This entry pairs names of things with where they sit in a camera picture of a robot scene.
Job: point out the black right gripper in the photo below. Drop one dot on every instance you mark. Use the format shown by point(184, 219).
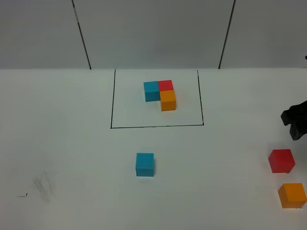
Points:
point(296, 115)

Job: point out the orange loose block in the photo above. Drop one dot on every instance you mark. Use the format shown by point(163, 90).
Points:
point(292, 195)

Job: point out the orange template block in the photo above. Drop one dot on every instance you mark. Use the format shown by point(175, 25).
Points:
point(168, 100)

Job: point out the red template block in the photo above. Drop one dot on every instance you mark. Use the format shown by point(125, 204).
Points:
point(165, 85)

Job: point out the blue template block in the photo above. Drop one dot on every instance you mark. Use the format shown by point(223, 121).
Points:
point(151, 91)

